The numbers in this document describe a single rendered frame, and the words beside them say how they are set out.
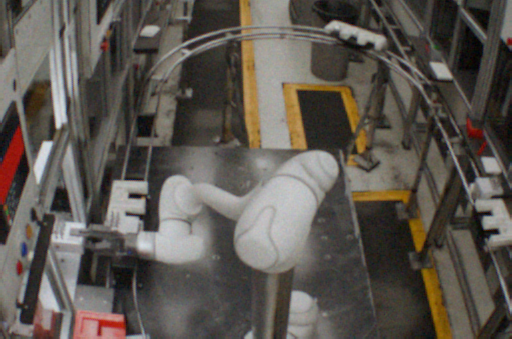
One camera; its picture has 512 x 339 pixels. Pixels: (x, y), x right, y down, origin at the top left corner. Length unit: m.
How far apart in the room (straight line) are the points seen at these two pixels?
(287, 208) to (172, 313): 0.94
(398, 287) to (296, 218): 1.96
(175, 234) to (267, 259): 0.60
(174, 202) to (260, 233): 0.63
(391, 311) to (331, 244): 0.82
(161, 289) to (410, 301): 1.47
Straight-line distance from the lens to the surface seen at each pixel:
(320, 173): 1.32
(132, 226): 2.02
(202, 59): 4.88
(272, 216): 1.21
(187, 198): 1.77
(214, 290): 2.14
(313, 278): 2.21
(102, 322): 1.73
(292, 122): 4.16
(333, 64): 4.62
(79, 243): 1.80
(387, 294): 3.09
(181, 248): 1.75
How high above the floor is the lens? 2.34
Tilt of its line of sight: 37 degrees down
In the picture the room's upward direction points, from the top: 4 degrees clockwise
